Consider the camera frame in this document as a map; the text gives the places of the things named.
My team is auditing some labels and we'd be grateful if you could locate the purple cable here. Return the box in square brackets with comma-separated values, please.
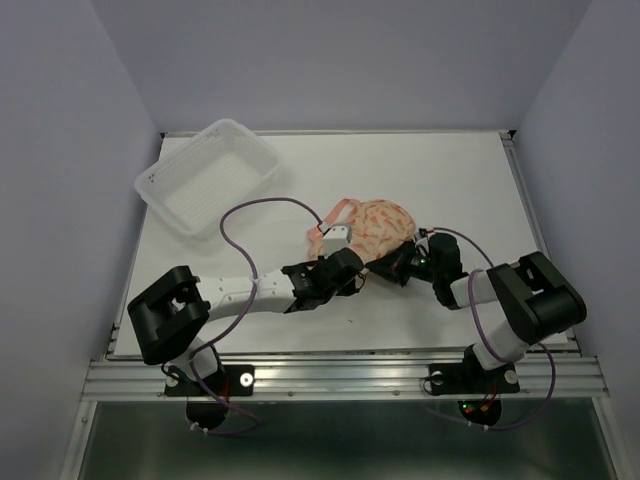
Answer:
[422, 225, 556, 433]
[192, 197, 326, 435]

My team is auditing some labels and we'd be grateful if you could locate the aluminium front rail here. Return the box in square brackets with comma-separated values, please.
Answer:
[81, 350, 609, 402]

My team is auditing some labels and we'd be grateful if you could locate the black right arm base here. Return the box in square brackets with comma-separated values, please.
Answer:
[422, 346, 520, 427]

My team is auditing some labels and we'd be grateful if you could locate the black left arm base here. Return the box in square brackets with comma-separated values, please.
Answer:
[161, 365, 260, 436]

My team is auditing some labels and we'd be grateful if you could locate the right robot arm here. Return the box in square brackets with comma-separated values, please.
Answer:
[367, 228, 587, 394]

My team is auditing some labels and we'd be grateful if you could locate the floral mesh laundry bag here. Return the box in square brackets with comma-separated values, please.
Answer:
[321, 198, 417, 267]

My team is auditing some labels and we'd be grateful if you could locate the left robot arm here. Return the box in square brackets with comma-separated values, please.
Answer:
[127, 248, 364, 394]

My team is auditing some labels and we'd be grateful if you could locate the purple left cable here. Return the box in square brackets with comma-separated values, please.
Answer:
[192, 197, 326, 435]

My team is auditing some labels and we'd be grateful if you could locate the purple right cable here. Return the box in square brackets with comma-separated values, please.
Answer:
[422, 225, 556, 433]

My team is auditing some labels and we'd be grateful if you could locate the white perforated plastic basket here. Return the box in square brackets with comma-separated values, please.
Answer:
[134, 119, 281, 238]

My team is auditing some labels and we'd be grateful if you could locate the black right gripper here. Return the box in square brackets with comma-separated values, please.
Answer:
[364, 238, 440, 286]

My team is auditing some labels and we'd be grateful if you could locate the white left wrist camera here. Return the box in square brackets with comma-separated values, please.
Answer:
[322, 224, 352, 257]

